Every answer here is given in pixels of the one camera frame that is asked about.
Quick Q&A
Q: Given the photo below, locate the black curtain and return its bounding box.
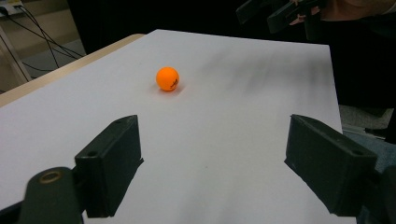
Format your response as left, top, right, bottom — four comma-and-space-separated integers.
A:
66, 0, 241, 55

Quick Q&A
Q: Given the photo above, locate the light wooden table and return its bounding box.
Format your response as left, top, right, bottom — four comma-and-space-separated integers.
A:
0, 33, 146, 108

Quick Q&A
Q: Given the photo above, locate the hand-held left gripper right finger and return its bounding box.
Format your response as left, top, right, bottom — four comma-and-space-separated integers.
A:
284, 113, 378, 217

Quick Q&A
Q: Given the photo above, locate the black cable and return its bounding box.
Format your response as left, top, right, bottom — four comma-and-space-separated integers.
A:
38, 22, 60, 69
18, 5, 86, 59

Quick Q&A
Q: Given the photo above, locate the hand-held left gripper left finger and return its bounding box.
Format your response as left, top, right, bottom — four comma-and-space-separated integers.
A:
74, 114, 145, 218

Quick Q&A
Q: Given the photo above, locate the white power strip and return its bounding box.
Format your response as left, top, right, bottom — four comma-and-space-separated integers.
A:
0, 0, 25, 17

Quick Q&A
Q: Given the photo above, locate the orange ping pong ball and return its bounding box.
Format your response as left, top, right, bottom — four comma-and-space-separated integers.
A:
155, 66, 180, 92

